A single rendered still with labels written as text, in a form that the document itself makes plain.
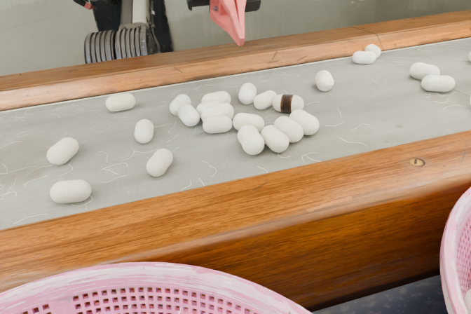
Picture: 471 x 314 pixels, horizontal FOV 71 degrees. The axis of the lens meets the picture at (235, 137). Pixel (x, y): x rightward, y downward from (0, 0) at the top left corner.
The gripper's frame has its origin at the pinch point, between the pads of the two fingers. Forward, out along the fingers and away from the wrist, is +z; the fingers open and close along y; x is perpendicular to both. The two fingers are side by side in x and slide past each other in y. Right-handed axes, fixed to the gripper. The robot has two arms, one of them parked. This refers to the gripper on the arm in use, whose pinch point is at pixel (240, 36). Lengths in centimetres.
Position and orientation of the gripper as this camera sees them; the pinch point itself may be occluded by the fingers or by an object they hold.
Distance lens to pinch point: 42.5
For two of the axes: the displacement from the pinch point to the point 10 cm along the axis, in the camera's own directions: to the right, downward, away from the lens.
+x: -1.0, 3.7, 9.2
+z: 2.3, 9.1, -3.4
